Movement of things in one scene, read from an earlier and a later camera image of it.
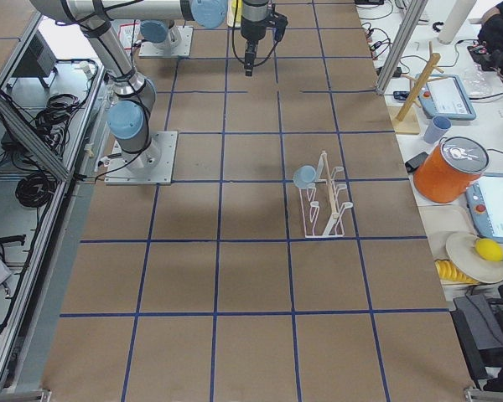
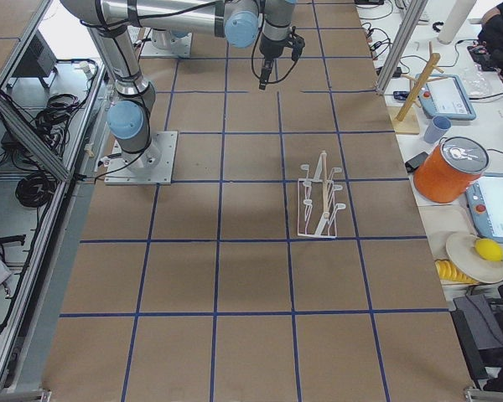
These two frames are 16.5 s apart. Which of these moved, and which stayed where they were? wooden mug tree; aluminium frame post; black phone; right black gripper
Moved: right black gripper
Stayed: wooden mug tree; black phone; aluminium frame post
